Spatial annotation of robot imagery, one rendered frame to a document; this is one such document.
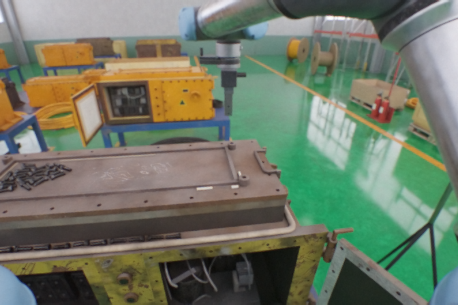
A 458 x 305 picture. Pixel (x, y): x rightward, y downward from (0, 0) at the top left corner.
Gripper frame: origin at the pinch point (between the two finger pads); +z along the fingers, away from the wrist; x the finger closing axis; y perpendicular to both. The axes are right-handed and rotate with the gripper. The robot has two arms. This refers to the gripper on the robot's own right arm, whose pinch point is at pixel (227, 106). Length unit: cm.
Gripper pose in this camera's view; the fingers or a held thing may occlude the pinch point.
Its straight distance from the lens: 85.4
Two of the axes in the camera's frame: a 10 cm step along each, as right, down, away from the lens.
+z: -0.1, 8.8, 4.8
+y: 10.0, -0.1, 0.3
